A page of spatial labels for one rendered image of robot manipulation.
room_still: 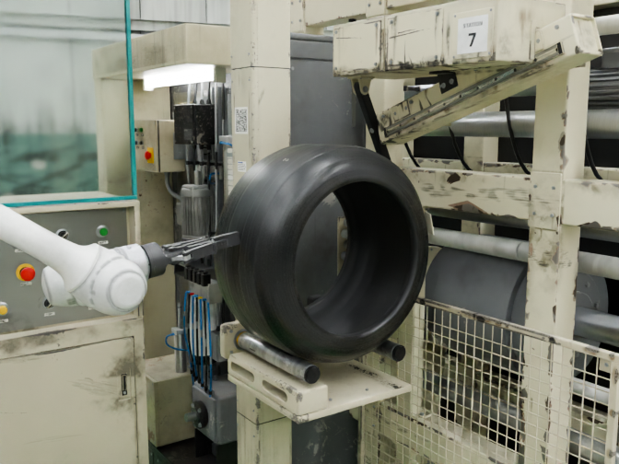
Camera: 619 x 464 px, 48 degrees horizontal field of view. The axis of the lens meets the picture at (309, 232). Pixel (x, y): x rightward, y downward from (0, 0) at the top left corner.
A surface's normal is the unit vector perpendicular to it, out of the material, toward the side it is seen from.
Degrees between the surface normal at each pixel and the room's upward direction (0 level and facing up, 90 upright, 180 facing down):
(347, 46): 90
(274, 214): 69
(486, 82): 90
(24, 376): 90
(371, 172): 80
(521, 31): 90
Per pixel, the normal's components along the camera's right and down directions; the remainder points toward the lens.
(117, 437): 0.57, 0.12
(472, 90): -0.82, 0.09
